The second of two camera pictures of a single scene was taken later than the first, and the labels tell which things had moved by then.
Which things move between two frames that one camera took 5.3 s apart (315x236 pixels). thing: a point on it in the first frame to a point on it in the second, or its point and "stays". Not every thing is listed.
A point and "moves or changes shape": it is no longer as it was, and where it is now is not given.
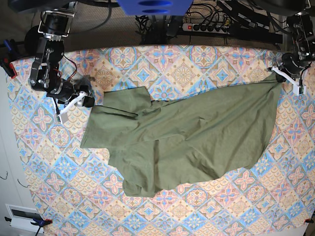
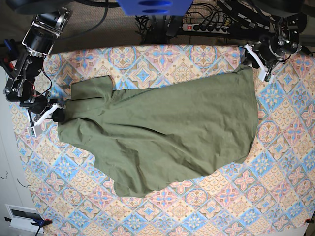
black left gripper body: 89,100 to 58,114
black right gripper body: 291,65 to 251,60
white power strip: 204,28 stays
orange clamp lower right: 308,220 stays
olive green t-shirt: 157,146 moves or changes shape
